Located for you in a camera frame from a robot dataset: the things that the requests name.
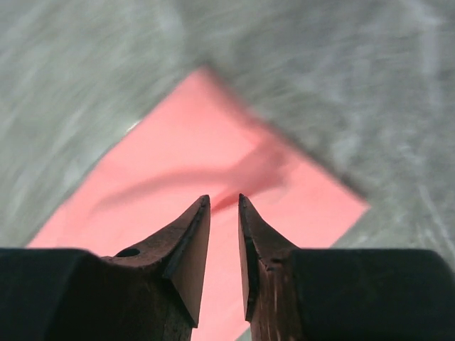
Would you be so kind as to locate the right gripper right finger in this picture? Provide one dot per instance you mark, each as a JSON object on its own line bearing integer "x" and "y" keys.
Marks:
{"x": 292, "y": 293}

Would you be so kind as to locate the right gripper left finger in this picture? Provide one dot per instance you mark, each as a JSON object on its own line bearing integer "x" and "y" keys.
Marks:
{"x": 149, "y": 291}

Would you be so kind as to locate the salmon pink t shirt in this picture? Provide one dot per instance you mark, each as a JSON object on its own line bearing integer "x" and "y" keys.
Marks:
{"x": 201, "y": 140}

